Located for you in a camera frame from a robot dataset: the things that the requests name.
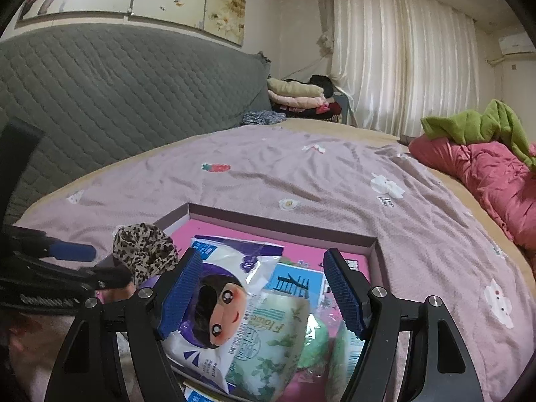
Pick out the pink folded cloth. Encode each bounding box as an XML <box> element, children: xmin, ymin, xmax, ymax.
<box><xmin>270</xmin><ymin>94</ymin><xmax>327</xmax><ymax>110</ymax></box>

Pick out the leopard print scrunchie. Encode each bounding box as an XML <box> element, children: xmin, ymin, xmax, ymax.
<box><xmin>112</xmin><ymin>223</ymin><xmax>180</xmax><ymax>287</ymax></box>

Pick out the floral wall painting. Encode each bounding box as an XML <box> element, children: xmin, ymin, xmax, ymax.
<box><xmin>17</xmin><ymin>0</ymin><xmax>246</xmax><ymax>47</ymax></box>

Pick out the shallow brown cardboard box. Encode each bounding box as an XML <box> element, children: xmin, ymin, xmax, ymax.
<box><xmin>96</xmin><ymin>203</ymin><xmax>386</xmax><ymax>402</ymax></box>

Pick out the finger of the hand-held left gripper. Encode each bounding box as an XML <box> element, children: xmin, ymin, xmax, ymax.
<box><xmin>9</xmin><ymin>226</ymin><xmax>97</xmax><ymax>262</ymax></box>
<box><xmin>63</xmin><ymin>265</ymin><xmax>132</xmax><ymax>292</ymax></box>

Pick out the curtain tassel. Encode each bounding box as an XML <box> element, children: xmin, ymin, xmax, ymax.
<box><xmin>316</xmin><ymin>31</ymin><xmax>336</xmax><ymax>53</ymax></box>

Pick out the green fleece blanket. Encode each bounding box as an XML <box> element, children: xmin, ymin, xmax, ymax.
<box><xmin>421</xmin><ymin>99</ymin><xmax>536</xmax><ymax>172</ymax></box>

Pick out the blue floral cloth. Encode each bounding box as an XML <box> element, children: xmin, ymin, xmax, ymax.
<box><xmin>241</xmin><ymin>110</ymin><xmax>285</xmax><ymax>126</ymax></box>

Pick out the white curtain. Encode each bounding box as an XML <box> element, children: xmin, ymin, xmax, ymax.
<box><xmin>320</xmin><ymin>0</ymin><xmax>480</xmax><ymax>137</ymax></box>

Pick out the green sponge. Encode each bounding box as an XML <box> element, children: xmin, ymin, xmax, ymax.
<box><xmin>299</xmin><ymin>312</ymin><xmax>340</xmax><ymax>373</ymax></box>

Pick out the pink quilt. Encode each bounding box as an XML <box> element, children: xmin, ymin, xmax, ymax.
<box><xmin>408</xmin><ymin>136</ymin><xmax>536</xmax><ymax>260</ymax></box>

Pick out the grey quilted headboard cover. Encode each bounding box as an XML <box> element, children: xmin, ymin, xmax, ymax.
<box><xmin>0</xmin><ymin>23</ymin><xmax>273</xmax><ymax>218</ymax></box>

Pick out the large green leaf tissue packet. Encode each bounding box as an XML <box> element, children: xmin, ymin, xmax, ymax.
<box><xmin>226</xmin><ymin>293</ymin><xmax>313</xmax><ymax>402</ymax></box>

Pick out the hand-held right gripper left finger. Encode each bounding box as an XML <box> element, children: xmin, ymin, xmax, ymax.
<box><xmin>44</xmin><ymin>248</ymin><xmax>204</xmax><ymax>402</ymax></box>

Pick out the cartoon face tissue packet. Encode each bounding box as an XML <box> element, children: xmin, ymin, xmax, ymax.
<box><xmin>161</xmin><ymin>237</ymin><xmax>313</xmax><ymax>392</ymax></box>

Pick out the blue book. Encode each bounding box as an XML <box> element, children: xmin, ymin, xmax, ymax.
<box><xmin>268</xmin><ymin>262</ymin><xmax>333</xmax><ymax>306</ymax></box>

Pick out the black cloth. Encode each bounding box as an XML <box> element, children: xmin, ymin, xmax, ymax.
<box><xmin>308</xmin><ymin>74</ymin><xmax>336</xmax><ymax>97</ymax></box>

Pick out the dark red folded cloth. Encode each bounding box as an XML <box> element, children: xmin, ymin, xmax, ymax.
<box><xmin>274</xmin><ymin>100</ymin><xmax>342</xmax><ymax>123</ymax></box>

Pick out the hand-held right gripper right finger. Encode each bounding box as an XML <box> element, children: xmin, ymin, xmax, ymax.
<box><xmin>323</xmin><ymin>248</ymin><xmax>484</xmax><ymax>402</ymax></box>

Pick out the grey bedside cabinet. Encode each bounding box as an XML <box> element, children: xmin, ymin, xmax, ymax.
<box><xmin>333</xmin><ymin>92</ymin><xmax>356</xmax><ymax>125</ymax></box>

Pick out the small green tissue packet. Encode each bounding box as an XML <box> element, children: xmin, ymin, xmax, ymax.
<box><xmin>331</xmin><ymin>322</ymin><xmax>367</xmax><ymax>390</ymax></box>

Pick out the white air conditioner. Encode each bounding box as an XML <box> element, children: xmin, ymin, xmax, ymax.
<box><xmin>498</xmin><ymin>32</ymin><xmax>536</xmax><ymax>55</ymax></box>

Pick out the pink book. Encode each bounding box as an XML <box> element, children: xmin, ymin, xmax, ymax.
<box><xmin>167</xmin><ymin>218</ymin><xmax>371</xmax><ymax>402</ymax></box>

